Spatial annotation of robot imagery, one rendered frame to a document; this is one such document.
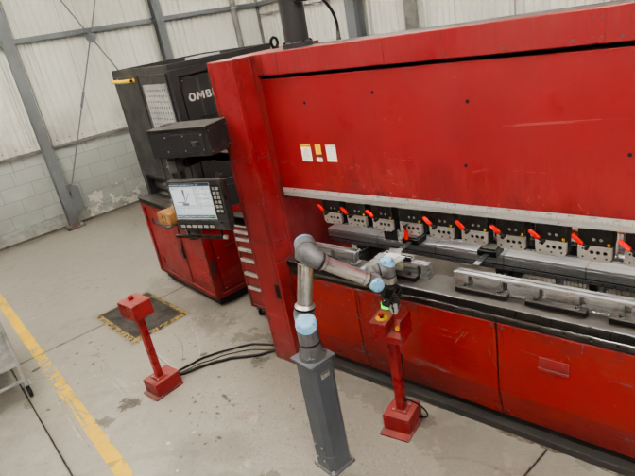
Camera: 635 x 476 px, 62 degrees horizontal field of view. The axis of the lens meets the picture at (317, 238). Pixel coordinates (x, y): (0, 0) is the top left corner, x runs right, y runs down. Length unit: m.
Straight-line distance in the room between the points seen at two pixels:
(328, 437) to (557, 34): 2.32
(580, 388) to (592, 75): 1.55
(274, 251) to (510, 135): 1.83
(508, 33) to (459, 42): 0.24
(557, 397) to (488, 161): 1.31
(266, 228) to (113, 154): 6.22
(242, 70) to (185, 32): 6.77
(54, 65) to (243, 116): 6.18
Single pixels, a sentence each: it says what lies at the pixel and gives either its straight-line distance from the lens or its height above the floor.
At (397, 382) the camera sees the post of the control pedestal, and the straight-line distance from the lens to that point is 3.41.
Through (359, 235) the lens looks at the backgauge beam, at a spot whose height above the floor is 0.97.
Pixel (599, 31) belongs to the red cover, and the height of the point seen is 2.21.
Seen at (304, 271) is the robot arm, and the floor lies 1.24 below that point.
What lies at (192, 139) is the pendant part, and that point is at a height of 1.87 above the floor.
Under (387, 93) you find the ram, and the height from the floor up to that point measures 2.01.
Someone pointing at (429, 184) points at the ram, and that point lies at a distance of 3.04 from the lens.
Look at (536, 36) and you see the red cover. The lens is 2.62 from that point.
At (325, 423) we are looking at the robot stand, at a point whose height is 0.38.
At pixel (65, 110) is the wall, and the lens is 9.46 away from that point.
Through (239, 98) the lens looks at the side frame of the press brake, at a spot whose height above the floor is 2.06.
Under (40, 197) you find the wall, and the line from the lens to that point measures 9.45.
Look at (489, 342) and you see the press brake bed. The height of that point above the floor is 0.63.
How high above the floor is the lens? 2.46
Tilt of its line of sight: 22 degrees down
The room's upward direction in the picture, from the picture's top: 11 degrees counter-clockwise
